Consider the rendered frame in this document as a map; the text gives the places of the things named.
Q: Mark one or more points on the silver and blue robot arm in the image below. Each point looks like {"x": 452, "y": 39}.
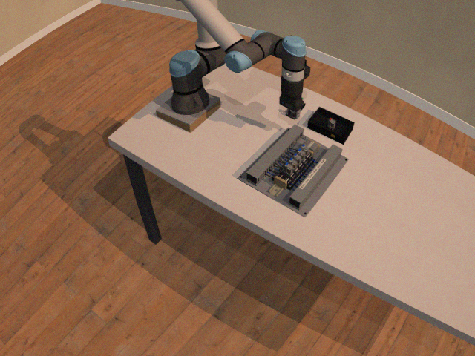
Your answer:
{"x": 187, "y": 68}

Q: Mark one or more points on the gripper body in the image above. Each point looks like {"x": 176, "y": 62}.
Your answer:
{"x": 292, "y": 85}

